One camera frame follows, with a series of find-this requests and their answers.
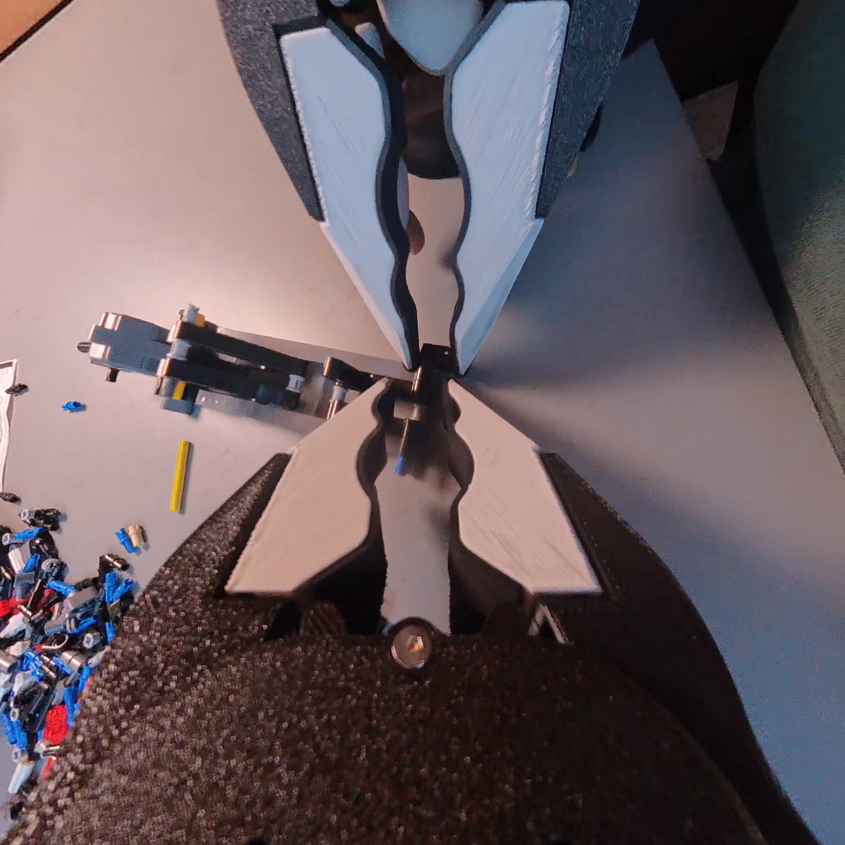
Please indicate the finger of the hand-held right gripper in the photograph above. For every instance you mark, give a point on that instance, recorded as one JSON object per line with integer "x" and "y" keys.
{"x": 337, "y": 132}
{"x": 515, "y": 132}

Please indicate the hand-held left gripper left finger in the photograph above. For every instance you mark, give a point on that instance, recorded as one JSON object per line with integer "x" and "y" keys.
{"x": 297, "y": 528}

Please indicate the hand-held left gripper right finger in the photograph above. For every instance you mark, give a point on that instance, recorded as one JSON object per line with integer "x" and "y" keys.
{"x": 528, "y": 528}

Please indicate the yellow axle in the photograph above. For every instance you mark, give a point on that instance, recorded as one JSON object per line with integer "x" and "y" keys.
{"x": 180, "y": 475}

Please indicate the grey and black brick chassis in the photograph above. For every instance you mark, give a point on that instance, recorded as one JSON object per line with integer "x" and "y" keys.
{"x": 238, "y": 370}

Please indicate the pile of small building pieces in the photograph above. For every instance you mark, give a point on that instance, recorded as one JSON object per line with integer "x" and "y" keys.
{"x": 53, "y": 621}

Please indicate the grey desk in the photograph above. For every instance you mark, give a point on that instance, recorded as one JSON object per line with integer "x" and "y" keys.
{"x": 660, "y": 396}

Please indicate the white sticker sheet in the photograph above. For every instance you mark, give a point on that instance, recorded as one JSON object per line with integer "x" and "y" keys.
{"x": 7, "y": 423}

